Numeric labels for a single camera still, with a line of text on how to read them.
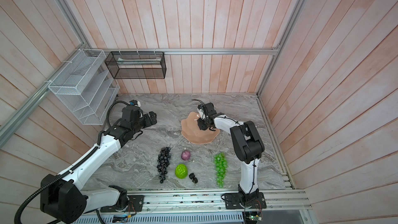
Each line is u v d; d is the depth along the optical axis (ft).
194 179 2.62
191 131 3.22
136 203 2.40
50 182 1.27
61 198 1.28
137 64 3.15
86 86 2.40
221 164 2.68
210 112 2.62
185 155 2.77
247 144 1.74
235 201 2.39
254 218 2.29
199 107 2.99
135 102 2.37
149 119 2.43
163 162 2.71
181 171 2.56
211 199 2.51
